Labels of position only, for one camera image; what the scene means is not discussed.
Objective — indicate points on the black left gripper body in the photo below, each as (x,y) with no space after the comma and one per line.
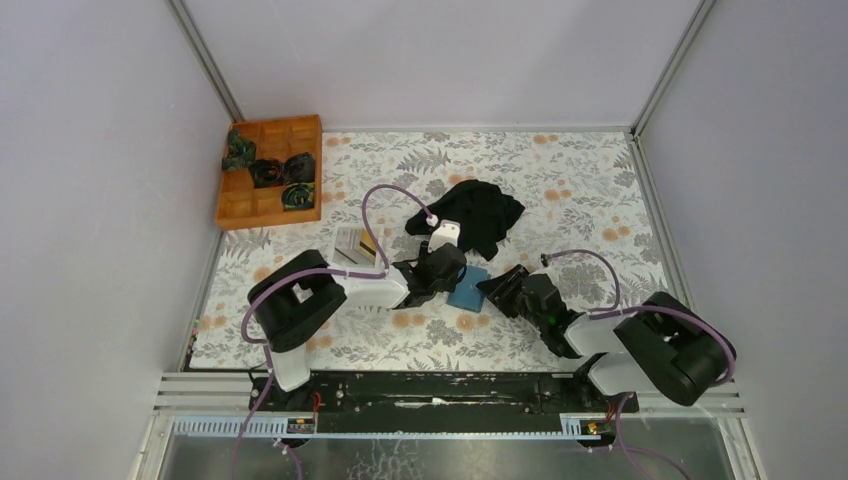
(443,288)

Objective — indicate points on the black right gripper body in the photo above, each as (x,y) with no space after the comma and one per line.
(534,319)

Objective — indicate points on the blue leather card holder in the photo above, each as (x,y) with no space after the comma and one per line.
(466,296)

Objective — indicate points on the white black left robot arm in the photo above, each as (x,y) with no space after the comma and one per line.
(296,300)

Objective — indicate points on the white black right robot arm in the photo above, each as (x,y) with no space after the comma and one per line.
(659,345)

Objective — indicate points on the stack of credit cards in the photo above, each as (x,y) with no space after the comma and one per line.
(361,245)

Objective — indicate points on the white plastic card box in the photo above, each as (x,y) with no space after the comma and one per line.
(361,248)

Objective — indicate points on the floral patterned table mat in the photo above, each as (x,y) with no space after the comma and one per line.
(583,203)

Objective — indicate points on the black crumpled cloth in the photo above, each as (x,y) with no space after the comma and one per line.
(484,213)

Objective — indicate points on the dark rolled sock bottom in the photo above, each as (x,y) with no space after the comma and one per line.
(298,196)

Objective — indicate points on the dark rolled sock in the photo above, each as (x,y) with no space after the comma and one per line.
(300,168)
(266,173)
(240,152)
(298,196)

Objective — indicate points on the dark rolled sock right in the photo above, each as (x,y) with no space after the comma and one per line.
(300,168)

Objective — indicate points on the dark rolled sock middle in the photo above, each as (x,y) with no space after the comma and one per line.
(266,173)

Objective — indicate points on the wooden compartment tray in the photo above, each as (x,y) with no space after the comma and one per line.
(240,205)

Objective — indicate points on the dark rolled sock top left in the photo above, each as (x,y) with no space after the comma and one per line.
(240,152)

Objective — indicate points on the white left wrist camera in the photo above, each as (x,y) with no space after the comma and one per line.
(445,232)

